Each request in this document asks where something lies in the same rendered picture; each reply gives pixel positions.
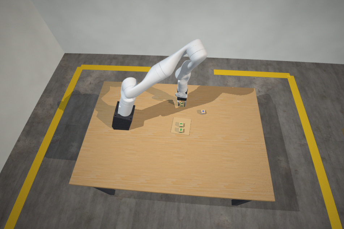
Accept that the tan flat mat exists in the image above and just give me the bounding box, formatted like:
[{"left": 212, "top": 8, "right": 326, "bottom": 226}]
[{"left": 171, "top": 117, "right": 191, "bottom": 135}]

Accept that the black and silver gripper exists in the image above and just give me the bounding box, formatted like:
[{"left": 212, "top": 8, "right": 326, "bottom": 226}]
[{"left": 175, "top": 87, "right": 188, "bottom": 106}]

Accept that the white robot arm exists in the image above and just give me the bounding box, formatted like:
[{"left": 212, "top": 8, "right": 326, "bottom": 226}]
[{"left": 118, "top": 39, "right": 208, "bottom": 116}]

